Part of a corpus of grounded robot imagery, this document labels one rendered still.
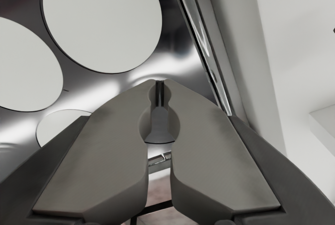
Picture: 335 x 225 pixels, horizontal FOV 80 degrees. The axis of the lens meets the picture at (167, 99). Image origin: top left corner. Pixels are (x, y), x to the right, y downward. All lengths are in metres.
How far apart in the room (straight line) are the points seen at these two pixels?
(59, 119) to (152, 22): 0.15
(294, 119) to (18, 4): 0.24
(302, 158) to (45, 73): 0.25
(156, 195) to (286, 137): 0.26
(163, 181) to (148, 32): 0.24
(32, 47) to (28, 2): 0.04
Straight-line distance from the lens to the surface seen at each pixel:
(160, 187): 0.37
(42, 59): 0.23
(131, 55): 0.20
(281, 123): 0.18
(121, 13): 0.19
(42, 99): 0.25
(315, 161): 0.23
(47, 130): 0.28
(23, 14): 0.22
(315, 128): 0.19
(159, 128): 0.24
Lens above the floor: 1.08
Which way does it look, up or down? 57 degrees down
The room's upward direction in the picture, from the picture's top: 177 degrees clockwise
